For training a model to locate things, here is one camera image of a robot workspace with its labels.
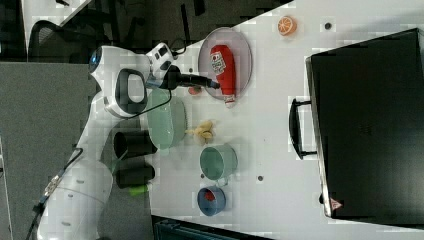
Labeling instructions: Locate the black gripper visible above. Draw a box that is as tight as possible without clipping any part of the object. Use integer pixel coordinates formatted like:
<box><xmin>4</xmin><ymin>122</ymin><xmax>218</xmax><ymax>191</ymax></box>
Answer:
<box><xmin>160</xmin><ymin>65</ymin><xmax>220</xmax><ymax>90</ymax></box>

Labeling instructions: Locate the red plush ketchup bottle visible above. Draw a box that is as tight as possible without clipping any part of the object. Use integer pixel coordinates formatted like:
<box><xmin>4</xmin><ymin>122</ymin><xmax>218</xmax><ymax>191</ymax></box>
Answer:
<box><xmin>210</xmin><ymin>45</ymin><xmax>236</xmax><ymax>108</ymax></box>

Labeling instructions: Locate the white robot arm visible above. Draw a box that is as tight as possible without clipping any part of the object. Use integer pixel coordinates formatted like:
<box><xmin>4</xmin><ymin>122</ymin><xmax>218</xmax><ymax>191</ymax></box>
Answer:
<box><xmin>36</xmin><ymin>43</ymin><xmax>220</xmax><ymax>240</ymax></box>

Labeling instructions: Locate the grey round plate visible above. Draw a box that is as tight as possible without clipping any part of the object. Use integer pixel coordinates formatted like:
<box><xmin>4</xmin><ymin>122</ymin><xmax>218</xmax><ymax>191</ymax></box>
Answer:
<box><xmin>198</xmin><ymin>27</ymin><xmax>252</xmax><ymax>97</ymax></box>

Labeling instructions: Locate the light green bowl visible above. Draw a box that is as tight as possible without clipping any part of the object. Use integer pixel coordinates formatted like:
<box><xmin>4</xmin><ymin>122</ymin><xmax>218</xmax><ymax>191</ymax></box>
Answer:
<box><xmin>147</xmin><ymin>89</ymin><xmax>187</xmax><ymax>150</ymax></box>

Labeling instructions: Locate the yellow plush banana toy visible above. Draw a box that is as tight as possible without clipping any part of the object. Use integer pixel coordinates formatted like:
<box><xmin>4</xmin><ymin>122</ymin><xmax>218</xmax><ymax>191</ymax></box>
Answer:
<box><xmin>185</xmin><ymin>120</ymin><xmax>213</xmax><ymax>146</ymax></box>

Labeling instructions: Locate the black cylinder upper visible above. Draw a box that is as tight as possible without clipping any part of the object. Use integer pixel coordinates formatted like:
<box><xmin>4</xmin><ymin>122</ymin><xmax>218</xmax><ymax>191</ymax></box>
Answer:
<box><xmin>113</xmin><ymin>130</ymin><xmax>157</xmax><ymax>158</ymax></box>

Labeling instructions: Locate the black cylinder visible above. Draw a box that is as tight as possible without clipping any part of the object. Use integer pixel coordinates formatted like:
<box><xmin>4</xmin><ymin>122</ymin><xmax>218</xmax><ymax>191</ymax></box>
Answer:
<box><xmin>115</xmin><ymin>165</ymin><xmax>155</xmax><ymax>189</ymax></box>
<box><xmin>113</xmin><ymin>130</ymin><xmax>157</xmax><ymax>158</ymax></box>

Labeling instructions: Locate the green mug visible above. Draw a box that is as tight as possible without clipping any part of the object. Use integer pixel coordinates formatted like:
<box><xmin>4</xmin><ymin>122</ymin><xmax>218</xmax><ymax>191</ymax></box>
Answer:
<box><xmin>200</xmin><ymin>144</ymin><xmax>238</xmax><ymax>187</ymax></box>

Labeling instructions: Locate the black cylinder lower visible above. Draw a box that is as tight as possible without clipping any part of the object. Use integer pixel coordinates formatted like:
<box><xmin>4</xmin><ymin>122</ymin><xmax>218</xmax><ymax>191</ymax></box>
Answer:
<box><xmin>115</xmin><ymin>165</ymin><xmax>155</xmax><ymax>189</ymax></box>

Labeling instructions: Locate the black office chair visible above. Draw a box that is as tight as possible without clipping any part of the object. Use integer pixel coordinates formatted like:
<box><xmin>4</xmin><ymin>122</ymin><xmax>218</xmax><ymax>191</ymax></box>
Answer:
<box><xmin>27</xmin><ymin>20</ymin><xmax>111</xmax><ymax>64</ymax></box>

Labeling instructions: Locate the orange slice toy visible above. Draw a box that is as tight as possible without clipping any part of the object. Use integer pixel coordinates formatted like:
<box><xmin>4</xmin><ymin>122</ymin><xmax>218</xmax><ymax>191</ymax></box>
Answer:
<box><xmin>278</xmin><ymin>16</ymin><xmax>297</xmax><ymax>36</ymax></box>

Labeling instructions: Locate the blue cup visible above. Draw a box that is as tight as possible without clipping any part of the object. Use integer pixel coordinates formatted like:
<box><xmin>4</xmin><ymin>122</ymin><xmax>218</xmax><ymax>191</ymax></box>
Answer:
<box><xmin>197</xmin><ymin>186</ymin><xmax>226</xmax><ymax>217</ymax></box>

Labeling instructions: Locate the black toaster oven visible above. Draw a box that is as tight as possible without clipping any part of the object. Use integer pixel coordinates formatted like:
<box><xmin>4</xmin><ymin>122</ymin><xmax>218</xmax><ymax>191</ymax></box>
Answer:
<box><xmin>306</xmin><ymin>28</ymin><xmax>423</xmax><ymax>229</ymax></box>

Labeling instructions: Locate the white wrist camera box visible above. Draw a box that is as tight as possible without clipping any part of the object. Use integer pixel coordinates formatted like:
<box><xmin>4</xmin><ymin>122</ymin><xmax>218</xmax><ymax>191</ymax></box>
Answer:
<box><xmin>147</xmin><ymin>43</ymin><xmax>174</xmax><ymax>77</ymax></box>

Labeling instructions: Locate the black oven door handle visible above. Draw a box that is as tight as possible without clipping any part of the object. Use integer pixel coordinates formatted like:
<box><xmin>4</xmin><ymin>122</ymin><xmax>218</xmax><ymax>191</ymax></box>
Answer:
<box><xmin>289</xmin><ymin>99</ymin><xmax>317</xmax><ymax>159</ymax></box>

